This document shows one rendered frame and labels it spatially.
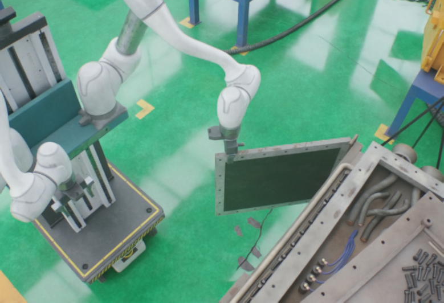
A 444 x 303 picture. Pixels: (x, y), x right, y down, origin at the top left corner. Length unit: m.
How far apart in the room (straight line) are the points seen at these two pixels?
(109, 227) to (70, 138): 0.93
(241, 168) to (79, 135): 0.77
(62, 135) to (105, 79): 0.36
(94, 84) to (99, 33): 2.95
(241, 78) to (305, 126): 2.05
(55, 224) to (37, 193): 1.38
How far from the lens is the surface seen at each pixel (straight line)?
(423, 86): 3.34
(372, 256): 1.45
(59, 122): 1.93
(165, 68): 4.01
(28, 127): 1.84
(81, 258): 2.59
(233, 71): 1.53
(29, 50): 1.76
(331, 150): 1.89
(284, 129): 3.46
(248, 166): 1.81
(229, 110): 1.44
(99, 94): 1.75
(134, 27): 1.65
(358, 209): 1.63
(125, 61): 1.80
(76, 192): 1.51
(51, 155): 1.40
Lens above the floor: 2.61
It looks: 52 degrees down
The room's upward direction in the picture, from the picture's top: 2 degrees clockwise
